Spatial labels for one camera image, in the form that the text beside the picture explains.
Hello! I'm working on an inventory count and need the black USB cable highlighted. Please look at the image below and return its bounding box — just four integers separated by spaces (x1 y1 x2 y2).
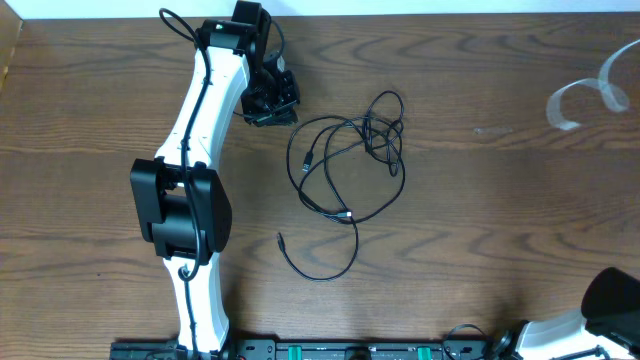
276 119 374 282
285 89 407 225

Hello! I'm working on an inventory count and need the white USB cable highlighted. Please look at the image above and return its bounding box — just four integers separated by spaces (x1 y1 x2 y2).
544 38 640 132

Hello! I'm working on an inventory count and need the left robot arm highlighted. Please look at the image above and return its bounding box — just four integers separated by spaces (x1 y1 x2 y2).
111 1 300 359

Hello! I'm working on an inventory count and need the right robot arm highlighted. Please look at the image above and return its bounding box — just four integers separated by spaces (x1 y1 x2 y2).
488 267 639 360

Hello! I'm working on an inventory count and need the cardboard panel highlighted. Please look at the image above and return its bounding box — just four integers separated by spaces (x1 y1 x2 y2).
0 0 23 87

